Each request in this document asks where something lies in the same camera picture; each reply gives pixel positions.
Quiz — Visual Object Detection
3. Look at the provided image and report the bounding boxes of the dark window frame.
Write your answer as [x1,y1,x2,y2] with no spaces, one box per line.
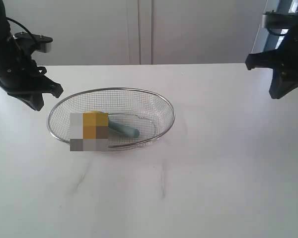
[260,0,298,63]

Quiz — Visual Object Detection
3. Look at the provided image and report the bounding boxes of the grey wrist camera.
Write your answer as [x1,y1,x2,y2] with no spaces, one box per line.
[14,32,53,54]
[261,11,298,37]

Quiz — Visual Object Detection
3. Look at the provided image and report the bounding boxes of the white cabinet doors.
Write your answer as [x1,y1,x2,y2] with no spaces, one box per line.
[4,0,279,65]

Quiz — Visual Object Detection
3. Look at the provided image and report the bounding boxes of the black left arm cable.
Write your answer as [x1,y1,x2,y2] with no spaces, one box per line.
[5,17,38,42]

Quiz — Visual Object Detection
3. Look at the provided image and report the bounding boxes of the teal handled peeler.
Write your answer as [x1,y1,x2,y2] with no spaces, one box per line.
[108,120,140,138]

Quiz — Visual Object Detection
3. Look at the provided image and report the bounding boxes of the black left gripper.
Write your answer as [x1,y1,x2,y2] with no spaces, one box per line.
[0,37,63,111]

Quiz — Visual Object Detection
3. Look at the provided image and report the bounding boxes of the metal wire mesh basket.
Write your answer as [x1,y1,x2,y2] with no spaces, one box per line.
[47,87,175,151]

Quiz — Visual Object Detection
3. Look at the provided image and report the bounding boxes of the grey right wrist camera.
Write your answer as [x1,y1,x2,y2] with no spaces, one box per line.
[261,11,298,37]

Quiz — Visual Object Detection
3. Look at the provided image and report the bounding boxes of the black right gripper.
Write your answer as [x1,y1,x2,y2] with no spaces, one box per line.
[245,24,298,99]

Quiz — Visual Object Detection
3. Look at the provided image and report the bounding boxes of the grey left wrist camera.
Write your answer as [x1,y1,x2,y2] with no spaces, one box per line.
[14,32,53,54]

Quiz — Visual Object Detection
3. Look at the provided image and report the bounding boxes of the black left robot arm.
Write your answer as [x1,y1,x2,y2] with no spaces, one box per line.
[0,0,63,111]

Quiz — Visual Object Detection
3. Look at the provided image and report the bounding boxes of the yellow lemon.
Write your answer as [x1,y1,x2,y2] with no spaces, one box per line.
[83,111,109,139]

